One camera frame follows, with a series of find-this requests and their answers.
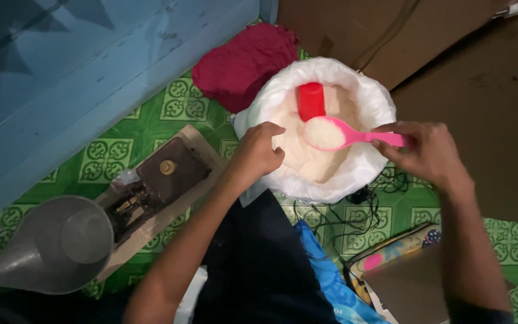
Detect wooden scale board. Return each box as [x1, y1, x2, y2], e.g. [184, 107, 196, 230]
[94, 124, 228, 283]

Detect clear plastic bag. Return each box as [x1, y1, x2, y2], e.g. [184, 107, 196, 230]
[110, 169, 142, 194]

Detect brown balance scale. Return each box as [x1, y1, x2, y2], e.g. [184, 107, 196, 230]
[105, 136, 212, 246]

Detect pink plastic spoon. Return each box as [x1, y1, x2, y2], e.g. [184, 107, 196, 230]
[302, 116, 406, 152]

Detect large brown cardboard box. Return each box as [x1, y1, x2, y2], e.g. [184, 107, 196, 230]
[277, 0, 518, 92]

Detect white rice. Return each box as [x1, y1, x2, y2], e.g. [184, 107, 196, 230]
[272, 85, 364, 184]

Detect metal scale pan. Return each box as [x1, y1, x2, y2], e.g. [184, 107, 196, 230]
[0, 195, 115, 295]

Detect white plastic bag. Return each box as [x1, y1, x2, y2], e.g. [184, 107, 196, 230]
[174, 265, 209, 324]

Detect red plastic cup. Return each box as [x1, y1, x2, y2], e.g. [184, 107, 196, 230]
[297, 82, 327, 123]

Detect flat brown cardboard box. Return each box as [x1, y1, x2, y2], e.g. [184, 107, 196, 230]
[389, 13, 518, 227]

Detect person's dark trousers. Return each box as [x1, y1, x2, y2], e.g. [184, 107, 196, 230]
[192, 189, 340, 324]

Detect colourful patterned pouch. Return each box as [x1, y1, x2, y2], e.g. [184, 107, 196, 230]
[344, 223, 442, 308]

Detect black power adapter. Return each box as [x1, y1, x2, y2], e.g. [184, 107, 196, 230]
[348, 188, 371, 205]

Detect person's right hand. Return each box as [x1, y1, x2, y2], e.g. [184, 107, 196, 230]
[371, 121, 474, 194]

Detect dark red cloth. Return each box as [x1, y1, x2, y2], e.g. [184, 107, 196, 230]
[192, 22, 300, 114]

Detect blue plastic bag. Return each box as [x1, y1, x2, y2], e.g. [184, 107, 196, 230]
[294, 220, 391, 324]

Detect person's left hand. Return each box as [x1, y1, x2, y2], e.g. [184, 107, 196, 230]
[230, 121, 287, 181]

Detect brown cardboard sheet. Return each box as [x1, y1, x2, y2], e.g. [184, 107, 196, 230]
[362, 243, 517, 324]

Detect white plastic sack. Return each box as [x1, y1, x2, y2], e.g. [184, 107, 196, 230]
[233, 57, 397, 206]

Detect black cable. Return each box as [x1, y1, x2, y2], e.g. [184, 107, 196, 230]
[293, 169, 411, 272]

